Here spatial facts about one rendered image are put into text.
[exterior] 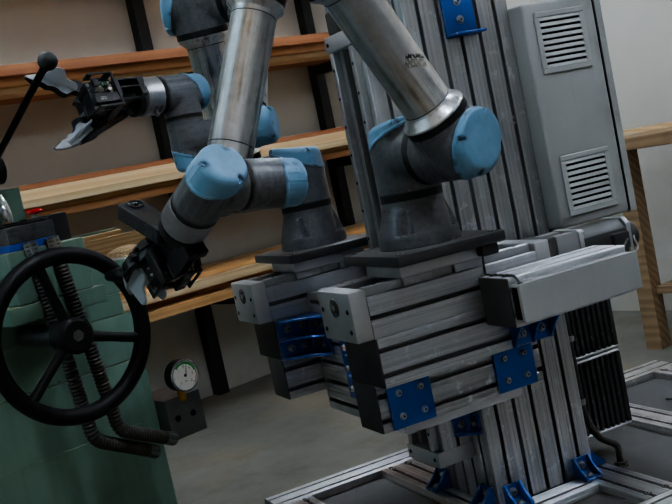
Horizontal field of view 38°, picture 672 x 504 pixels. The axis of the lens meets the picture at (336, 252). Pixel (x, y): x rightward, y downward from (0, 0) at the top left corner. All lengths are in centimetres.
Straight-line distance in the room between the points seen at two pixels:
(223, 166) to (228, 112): 22
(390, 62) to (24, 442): 90
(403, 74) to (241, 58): 26
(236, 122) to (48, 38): 312
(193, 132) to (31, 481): 71
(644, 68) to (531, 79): 259
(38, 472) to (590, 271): 103
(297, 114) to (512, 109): 323
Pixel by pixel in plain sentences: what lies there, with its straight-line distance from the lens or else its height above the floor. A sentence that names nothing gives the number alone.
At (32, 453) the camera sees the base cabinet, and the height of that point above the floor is 61.
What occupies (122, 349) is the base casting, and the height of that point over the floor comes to 73.
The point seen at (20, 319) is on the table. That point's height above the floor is 85.
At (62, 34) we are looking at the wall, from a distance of 466.
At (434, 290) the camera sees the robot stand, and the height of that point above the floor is 74.
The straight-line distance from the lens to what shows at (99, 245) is 206.
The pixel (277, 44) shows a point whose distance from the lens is 458.
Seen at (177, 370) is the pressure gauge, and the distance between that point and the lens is 189.
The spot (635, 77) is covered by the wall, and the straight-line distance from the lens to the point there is 468.
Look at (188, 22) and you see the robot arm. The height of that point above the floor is 135.
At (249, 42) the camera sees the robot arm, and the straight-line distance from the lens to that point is 160.
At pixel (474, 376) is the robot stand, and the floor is 55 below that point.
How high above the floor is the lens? 100
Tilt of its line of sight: 5 degrees down
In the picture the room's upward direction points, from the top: 12 degrees counter-clockwise
